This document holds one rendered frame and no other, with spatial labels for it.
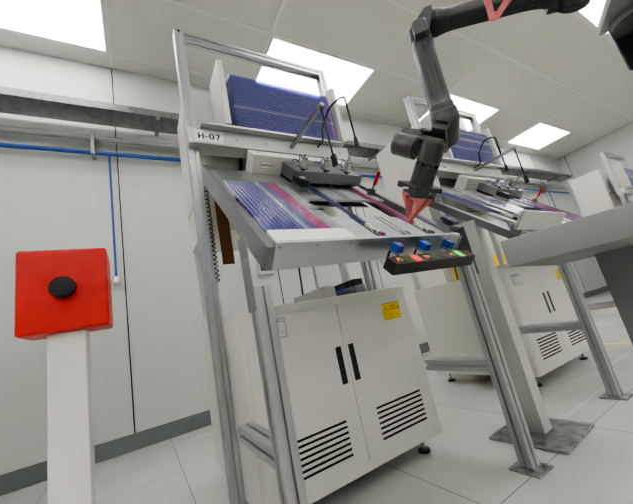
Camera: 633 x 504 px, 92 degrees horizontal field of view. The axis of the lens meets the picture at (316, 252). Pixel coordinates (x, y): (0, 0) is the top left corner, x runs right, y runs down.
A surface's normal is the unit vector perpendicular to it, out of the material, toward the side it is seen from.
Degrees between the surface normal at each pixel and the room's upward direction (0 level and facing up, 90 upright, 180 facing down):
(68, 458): 90
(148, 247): 90
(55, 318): 90
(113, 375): 90
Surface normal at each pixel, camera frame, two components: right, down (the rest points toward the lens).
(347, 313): 0.48, -0.29
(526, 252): -0.68, -0.03
